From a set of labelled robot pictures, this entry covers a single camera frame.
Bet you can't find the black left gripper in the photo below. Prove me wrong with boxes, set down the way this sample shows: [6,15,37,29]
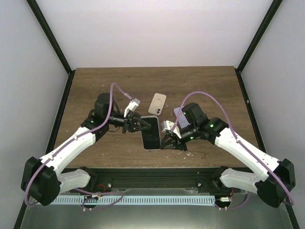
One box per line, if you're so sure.
[106,111,152,134]

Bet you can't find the black smartphone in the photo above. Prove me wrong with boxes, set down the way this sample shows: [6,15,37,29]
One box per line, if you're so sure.
[141,115,161,150]

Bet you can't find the lilac phone case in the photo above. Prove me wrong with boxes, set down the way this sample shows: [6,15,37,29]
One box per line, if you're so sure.
[173,107,189,128]

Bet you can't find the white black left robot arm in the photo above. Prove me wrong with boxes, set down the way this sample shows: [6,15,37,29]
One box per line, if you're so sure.
[21,93,151,206]

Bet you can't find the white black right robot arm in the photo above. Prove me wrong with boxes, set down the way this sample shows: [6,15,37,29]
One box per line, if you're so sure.
[160,103,295,208]

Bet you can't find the beige phone case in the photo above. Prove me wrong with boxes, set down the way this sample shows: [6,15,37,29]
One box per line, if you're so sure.
[148,93,167,116]

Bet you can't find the grey metal front plate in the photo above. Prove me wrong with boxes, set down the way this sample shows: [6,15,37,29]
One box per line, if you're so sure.
[21,195,293,229]

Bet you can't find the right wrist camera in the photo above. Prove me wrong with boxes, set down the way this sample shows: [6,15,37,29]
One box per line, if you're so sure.
[161,120,182,138]

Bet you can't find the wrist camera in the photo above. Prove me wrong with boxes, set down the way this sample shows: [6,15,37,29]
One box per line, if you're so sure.
[124,98,141,117]
[161,120,182,138]

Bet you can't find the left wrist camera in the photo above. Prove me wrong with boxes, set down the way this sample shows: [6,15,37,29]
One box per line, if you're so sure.
[124,98,141,117]

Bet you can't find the black front mounting rail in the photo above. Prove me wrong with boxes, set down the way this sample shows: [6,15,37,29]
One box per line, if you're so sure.
[69,167,241,194]

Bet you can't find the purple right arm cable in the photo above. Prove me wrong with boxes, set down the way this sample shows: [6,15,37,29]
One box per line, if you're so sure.
[175,91,295,210]

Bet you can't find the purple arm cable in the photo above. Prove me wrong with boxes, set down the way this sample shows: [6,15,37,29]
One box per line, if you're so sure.
[25,83,134,212]
[175,91,295,210]

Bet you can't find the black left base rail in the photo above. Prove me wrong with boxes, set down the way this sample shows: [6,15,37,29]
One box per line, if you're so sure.
[13,70,76,229]

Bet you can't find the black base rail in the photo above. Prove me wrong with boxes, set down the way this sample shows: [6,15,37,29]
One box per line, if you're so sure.
[13,70,76,229]
[234,68,300,229]

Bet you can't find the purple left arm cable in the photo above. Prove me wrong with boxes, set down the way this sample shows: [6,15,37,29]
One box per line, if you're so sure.
[25,83,134,212]

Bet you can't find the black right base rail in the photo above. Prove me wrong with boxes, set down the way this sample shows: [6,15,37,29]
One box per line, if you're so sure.
[234,68,300,229]

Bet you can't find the light blue slotted cable duct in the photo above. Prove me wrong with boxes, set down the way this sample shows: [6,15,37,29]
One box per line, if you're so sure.
[52,195,215,206]

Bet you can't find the black right frame post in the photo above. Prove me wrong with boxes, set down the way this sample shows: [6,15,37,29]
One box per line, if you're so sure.
[236,0,283,72]

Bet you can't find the black frame post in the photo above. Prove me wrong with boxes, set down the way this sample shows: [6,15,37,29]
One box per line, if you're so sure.
[26,0,72,75]
[236,0,283,72]

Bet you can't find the black left frame post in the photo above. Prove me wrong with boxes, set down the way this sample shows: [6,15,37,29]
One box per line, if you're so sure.
[26,0,72,75]

